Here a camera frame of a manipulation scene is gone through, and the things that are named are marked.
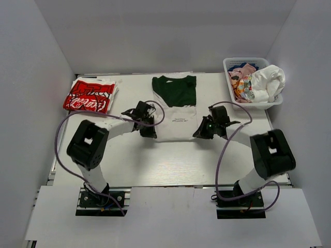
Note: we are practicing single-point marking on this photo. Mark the white green Charlie Brown t-shirt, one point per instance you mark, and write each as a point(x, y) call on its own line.
point(178, 98)

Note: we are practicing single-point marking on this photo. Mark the white plastic basket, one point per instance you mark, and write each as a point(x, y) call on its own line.
point(235, 62)

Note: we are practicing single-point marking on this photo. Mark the folded red white t-shirt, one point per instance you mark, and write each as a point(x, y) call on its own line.
point(91, 94)

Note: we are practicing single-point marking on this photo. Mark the blue garment in basket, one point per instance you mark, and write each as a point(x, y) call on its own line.
point(251, 64)

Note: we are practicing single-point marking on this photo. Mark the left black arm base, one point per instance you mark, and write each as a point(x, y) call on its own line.
point(89, 204)

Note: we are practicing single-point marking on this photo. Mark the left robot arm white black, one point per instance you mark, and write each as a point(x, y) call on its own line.
point(86, 148)

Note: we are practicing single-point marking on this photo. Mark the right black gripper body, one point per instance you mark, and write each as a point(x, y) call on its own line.
point(202, 129)

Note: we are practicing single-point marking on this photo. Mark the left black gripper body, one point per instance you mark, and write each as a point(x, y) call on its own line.
point(149, 128)

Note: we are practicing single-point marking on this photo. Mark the white colourful print t-shirt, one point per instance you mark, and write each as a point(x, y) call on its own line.
point(267, 83)

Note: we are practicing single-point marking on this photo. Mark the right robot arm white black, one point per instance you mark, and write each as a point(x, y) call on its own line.
point(271, 153)

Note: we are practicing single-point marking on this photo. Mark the pink orange print t-shirt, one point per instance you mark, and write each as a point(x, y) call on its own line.
point(241, 85)

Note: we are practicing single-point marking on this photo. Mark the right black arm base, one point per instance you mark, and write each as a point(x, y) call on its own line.
point(251, 207)

